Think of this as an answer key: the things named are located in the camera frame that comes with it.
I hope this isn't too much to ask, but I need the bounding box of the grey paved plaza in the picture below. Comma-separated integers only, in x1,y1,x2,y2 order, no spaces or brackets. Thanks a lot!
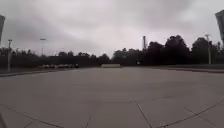
0,66,224,128

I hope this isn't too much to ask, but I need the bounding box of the row of parked vehicles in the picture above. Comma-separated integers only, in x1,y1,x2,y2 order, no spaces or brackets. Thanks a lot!
40,63,81,70

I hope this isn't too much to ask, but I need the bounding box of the long row of dark trees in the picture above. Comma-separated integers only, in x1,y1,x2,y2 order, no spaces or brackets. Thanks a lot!
0,34,224,69

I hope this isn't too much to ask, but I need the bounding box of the thin lamp pole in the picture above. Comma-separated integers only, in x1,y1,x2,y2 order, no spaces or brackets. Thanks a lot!
39,37,47,57

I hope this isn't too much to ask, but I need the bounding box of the raised kerb strip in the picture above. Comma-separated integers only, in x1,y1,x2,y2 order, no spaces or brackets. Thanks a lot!
166,65,224,74

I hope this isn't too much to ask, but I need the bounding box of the pale lamp pole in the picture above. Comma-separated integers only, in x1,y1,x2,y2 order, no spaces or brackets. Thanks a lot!
7,39,13,72

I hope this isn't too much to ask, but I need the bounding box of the tall pale building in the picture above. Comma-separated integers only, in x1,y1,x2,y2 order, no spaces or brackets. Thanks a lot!
214,9,224,43

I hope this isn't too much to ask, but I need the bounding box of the tall grey building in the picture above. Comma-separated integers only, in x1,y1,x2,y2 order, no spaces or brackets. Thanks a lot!
0,14,6,45

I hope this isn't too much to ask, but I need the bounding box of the low pale wall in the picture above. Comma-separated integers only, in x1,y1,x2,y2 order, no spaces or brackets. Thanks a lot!
100,63,122,69

